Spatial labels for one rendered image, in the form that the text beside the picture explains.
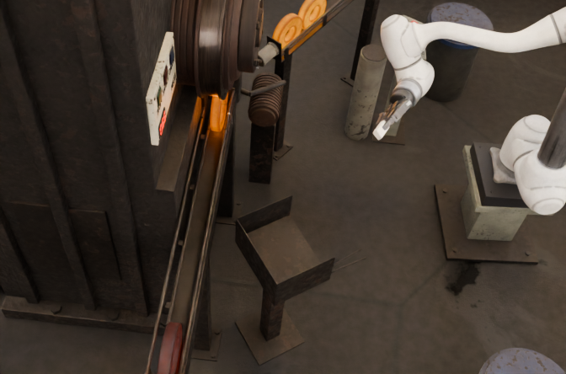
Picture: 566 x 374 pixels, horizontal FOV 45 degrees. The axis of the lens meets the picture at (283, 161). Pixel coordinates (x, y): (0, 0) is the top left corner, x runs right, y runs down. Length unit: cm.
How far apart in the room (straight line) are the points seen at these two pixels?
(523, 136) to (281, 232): 100
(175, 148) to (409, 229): 133
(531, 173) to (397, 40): 69
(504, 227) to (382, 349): 76
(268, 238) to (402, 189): 112
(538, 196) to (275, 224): 94
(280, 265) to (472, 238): 116
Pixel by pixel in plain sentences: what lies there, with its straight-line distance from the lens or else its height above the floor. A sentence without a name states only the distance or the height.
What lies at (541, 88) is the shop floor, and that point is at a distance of 392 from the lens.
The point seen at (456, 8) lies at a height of 43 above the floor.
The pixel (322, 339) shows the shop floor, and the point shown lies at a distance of 274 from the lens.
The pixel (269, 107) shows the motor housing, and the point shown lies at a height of 53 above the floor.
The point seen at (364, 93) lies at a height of 33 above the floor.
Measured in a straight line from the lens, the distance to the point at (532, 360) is 242.
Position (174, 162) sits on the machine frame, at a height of 87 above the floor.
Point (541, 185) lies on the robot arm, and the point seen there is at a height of 64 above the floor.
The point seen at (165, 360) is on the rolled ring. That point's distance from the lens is 186.
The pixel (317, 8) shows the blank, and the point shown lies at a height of 72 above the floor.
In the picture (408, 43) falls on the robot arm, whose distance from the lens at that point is 229.
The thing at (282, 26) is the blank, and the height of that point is 77.
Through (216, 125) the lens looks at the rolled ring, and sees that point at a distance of 233.
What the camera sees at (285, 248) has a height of 60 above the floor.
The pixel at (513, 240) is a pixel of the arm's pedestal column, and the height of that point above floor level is 2.
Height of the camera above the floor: 248
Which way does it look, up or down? 51 degrees down
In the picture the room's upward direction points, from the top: 6 degrees clockwise
